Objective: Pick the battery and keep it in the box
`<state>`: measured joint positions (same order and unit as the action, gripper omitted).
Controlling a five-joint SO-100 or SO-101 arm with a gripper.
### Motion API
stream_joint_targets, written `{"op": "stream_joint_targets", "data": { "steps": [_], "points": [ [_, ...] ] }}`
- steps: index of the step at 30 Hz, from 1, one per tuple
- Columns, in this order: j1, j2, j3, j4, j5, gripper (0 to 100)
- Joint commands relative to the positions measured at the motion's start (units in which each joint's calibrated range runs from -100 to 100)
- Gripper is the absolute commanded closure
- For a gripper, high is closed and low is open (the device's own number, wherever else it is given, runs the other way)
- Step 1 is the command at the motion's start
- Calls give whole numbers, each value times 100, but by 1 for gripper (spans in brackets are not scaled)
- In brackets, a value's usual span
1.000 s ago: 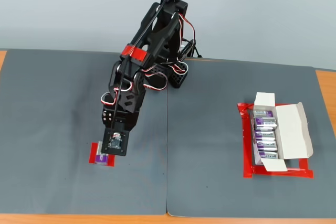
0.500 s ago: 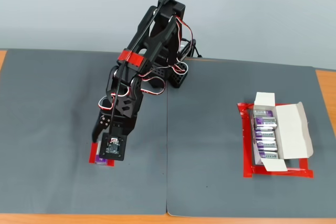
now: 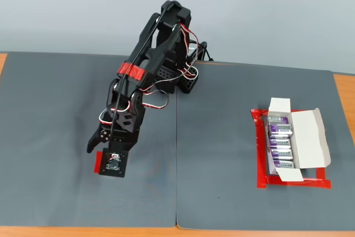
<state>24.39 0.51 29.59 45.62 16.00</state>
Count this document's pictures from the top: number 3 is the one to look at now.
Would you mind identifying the white cardboard box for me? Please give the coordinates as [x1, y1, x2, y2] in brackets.
[266, 97, 332, 183]

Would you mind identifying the red white servo wire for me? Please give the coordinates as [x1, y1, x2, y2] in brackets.
[138, 75, 200, 109]
[98, 100, 131, 126]

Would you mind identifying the red tape band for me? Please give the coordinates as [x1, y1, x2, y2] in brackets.
[116, 61, 145, 81]

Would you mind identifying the grey mat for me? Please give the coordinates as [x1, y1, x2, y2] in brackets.
[175, 60, 355, 231]
[0, 52, 178, 228]

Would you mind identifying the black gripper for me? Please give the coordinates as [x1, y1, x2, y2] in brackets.
[87, 107, 147, 154]

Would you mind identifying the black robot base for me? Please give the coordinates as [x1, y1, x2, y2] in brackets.
[155, 63, 200, 95]

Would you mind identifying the black power cable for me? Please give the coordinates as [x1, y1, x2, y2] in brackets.
[192, 41, 215, 62]

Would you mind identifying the red tape frame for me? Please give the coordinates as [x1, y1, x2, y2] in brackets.
[250, 107, 332, 190]

